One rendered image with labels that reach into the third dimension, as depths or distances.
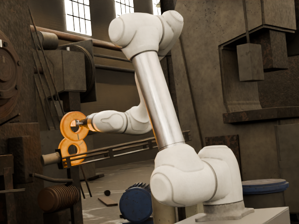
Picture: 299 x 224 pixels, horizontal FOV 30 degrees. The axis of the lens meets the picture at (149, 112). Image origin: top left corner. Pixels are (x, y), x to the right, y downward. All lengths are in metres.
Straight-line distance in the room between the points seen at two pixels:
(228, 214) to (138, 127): 0.73
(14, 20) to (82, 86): 7.81
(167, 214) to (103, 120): 0.67
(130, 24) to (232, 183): 0.70
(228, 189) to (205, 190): 0.12
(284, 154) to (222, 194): 2.02
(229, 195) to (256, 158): 2.72
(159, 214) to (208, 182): 0.96
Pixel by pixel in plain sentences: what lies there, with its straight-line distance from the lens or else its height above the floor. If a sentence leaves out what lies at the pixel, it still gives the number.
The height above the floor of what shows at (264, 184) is 0.43.
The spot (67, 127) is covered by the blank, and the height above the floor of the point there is 0.82.
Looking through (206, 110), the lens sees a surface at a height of 0.93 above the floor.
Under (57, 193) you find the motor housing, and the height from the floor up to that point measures 0.50.
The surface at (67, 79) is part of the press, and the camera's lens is 10.65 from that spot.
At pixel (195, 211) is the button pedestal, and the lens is 2.91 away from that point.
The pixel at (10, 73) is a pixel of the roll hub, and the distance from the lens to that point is 2.72.
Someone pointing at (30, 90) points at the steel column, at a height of 1.43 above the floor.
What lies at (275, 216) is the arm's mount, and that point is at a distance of 2.08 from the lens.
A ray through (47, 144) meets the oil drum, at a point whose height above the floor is 0.75.
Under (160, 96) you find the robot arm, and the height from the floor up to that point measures 0.88.
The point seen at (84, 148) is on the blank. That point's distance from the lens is 2.99.
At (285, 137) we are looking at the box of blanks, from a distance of 4.07.
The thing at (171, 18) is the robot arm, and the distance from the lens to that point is 2.22.
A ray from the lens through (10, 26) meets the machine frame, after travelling 3.17.
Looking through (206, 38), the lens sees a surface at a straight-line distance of 5.08.
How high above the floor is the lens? 0.74
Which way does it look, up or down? 2 degrees up
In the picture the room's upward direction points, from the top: 5 degrees counter-clockwise
